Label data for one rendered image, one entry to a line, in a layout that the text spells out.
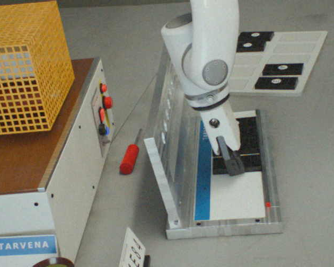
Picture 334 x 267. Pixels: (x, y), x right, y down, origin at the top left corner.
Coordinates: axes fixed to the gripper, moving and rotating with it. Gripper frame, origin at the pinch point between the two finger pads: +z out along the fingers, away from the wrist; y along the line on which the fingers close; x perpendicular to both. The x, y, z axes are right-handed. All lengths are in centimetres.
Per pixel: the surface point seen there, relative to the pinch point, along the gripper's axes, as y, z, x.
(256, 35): 76, 4, -6
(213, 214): -12.8, 1.6, 4.8
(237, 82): 47.0, 3.8, -0.3
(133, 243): -22.6, -3.3, 17.5
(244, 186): -4.2, 2.9, -1.0
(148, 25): 102, -1, 29
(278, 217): -15.1, 3.8, -6.5
